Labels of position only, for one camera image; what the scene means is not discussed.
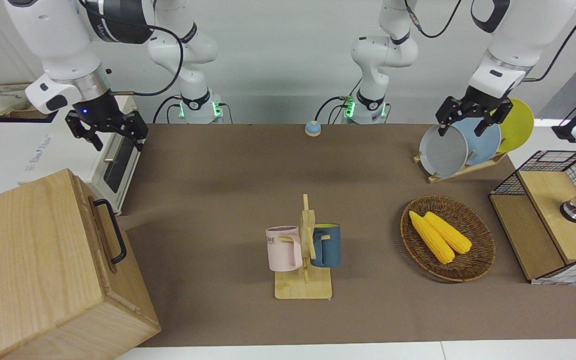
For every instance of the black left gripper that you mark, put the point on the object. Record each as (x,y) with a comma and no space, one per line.
(480,100)

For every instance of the yellow corn cob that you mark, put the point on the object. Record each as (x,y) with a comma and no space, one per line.
(450,234)
(433,240)

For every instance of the dark blue mug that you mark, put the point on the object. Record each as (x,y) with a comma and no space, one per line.
(330,247)

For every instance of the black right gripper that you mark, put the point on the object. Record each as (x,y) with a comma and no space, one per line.
(98,112)

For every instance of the wooden mug tree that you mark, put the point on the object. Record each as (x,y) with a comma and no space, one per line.
(303,287)

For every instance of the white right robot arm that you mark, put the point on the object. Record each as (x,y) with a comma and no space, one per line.
(58,35)

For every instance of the wooden plate rack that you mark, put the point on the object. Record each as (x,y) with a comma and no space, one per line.
(468,170)

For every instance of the brown wicker basket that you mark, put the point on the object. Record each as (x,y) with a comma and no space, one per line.
(473,265)

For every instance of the white toaster oven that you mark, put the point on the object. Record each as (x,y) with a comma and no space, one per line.
(43,165)

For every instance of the yellow plate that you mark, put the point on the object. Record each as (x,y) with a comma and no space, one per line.
(518,127)

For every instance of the light wooden drawer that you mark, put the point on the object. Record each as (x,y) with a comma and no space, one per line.
(99,240)

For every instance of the grey plate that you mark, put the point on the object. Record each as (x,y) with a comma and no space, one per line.
(443,152)

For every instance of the light blue plate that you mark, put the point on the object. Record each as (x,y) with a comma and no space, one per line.
(483,145)

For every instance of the small blue round button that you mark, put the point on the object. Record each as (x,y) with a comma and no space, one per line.
(312,129)

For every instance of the pink mug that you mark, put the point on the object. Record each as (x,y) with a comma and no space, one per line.
(280,250)

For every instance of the beige bag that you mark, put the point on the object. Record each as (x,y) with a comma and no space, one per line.
(18,115)

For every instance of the light wooden cabinet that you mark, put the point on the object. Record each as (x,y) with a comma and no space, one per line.
(23,260)

